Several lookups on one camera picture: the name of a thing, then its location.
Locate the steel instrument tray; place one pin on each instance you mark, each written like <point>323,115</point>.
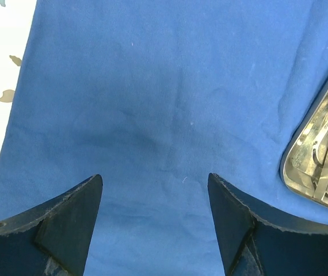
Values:
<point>304,165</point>

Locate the blue surgical cloth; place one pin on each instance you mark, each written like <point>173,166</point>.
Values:
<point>154,96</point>

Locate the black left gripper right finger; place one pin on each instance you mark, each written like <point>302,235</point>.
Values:
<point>255,238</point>

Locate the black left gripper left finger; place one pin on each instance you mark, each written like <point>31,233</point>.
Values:
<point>54,237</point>

